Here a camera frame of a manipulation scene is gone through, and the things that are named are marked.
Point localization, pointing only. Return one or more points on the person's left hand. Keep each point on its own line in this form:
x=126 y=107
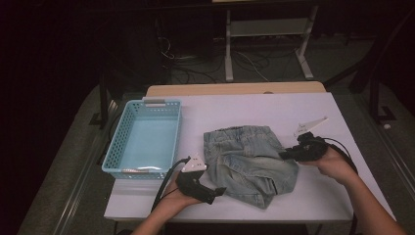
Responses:
x=176 y=202

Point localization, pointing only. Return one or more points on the light blue plastic basket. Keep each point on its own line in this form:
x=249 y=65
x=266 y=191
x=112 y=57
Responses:
x=147 y=143

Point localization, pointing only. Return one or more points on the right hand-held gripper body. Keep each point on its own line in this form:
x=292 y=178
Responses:
x=311 y=150

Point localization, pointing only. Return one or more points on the small white round knob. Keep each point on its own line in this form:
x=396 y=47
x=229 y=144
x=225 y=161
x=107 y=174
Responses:
x=387 y=126

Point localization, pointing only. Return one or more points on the metal floor rail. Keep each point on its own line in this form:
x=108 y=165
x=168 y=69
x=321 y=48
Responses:
x=74 y=196

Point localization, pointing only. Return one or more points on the faded denim shorts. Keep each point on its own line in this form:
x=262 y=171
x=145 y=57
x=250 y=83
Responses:
x=248 y=163

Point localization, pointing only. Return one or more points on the person's right hand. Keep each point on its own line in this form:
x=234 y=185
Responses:
x=336 y=166

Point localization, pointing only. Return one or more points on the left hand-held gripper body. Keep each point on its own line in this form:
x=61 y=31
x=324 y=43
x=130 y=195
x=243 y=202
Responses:
x=192 y=186

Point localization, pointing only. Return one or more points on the white metal stand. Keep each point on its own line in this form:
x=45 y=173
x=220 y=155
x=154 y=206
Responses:
x=267 y=27

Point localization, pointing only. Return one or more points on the black metal stand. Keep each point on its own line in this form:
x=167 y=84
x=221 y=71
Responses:
x=374 y=98
x=103 y=104

